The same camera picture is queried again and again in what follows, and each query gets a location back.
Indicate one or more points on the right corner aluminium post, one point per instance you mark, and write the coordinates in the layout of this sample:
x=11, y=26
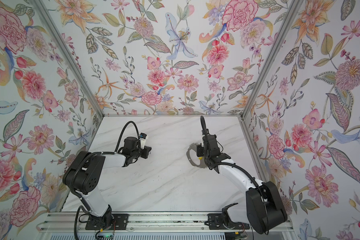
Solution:
x=291, y=13

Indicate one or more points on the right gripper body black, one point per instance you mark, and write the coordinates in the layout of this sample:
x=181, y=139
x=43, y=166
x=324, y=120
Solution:
x=201, y=151

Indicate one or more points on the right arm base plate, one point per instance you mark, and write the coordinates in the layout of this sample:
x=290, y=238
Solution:
x=222, y=222

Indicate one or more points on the corner aluminium post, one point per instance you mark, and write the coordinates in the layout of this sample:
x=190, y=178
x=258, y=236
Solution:
x=291, y=13
x=45, y=17

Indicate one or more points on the aluminium mounting rail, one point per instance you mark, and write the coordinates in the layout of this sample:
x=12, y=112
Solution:
x=137, y=222

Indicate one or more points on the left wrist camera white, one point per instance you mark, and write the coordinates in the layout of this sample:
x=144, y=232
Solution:
x=143, y=140

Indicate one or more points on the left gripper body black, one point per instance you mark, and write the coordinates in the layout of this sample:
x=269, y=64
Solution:
x=138, y=152

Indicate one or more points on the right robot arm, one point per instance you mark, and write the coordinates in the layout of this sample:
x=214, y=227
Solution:
x=264, y=208

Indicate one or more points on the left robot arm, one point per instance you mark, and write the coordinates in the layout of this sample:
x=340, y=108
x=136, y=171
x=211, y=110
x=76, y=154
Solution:
x=83, y=175

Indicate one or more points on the left corner aluminium post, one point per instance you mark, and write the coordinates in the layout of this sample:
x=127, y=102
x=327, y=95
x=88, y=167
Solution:
x=45, y=17

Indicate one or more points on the metal key organizer plate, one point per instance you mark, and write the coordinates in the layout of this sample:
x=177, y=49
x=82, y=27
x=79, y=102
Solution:
x=193, y=159

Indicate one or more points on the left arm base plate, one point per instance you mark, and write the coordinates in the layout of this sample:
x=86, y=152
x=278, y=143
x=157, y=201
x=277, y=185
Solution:
x=113, y=222

